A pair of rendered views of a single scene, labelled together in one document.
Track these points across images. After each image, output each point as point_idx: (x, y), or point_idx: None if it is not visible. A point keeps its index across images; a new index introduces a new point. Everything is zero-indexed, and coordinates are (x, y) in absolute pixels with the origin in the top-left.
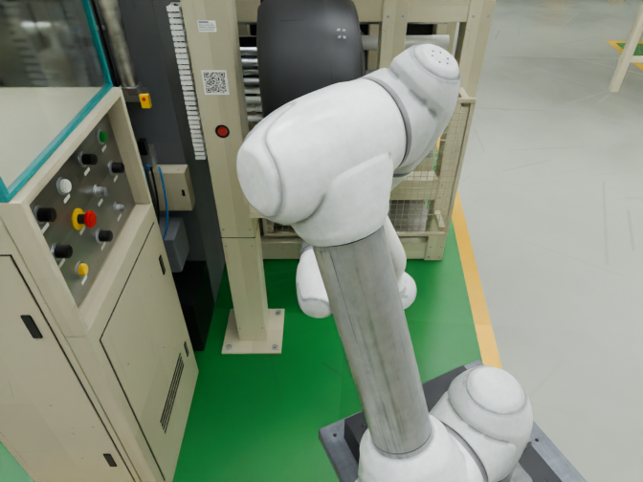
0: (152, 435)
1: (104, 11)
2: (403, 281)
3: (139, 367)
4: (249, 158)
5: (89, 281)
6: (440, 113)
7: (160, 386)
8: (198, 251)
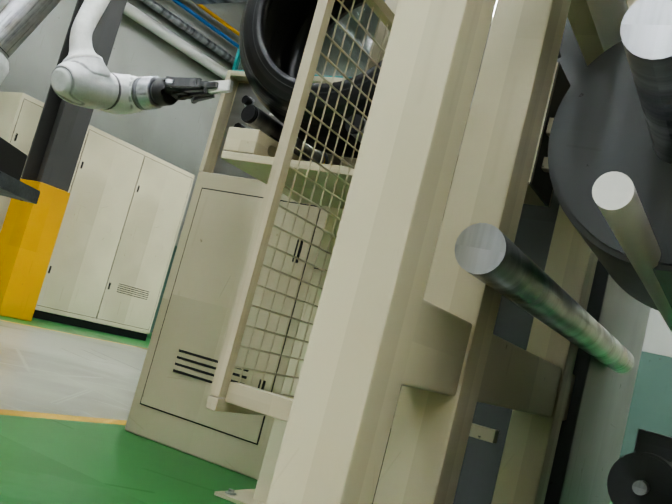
0: (167, 335)
1: None
2: (67, 56)
3: (204, 264)
4: None
5: (245, 174)
6: None
7: (204, 327)
8: None
